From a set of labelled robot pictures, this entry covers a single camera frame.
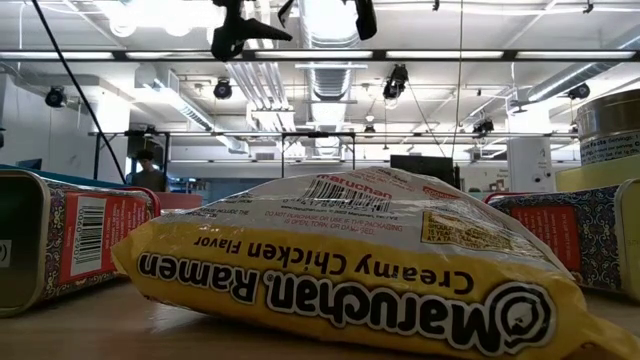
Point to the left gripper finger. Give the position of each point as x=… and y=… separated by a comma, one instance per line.
x=240, y=37
x=366, y=20

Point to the yellow Maruchan ramen pack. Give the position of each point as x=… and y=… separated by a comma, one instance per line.
x=350, y=260

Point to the round silver can white label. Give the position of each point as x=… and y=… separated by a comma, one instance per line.
x=610, y=120

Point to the person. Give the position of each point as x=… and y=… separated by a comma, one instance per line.
x=149, y=177

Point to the pink plastic bowl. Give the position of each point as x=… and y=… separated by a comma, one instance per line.
x=180, y=201

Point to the white square pillar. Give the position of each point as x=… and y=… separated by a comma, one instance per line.
x=530, y=165

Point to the patterned red-lidded tin with barcode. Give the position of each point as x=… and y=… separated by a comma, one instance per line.
x=110, y=235

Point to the yellow plastic tray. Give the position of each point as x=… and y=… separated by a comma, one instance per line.
x=595, y=175

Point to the silver ceiling air duct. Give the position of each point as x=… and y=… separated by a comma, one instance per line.
x=332, y=20

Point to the distant black rig frame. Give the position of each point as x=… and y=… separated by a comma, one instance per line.
x=320, y=134
x=140, y=133

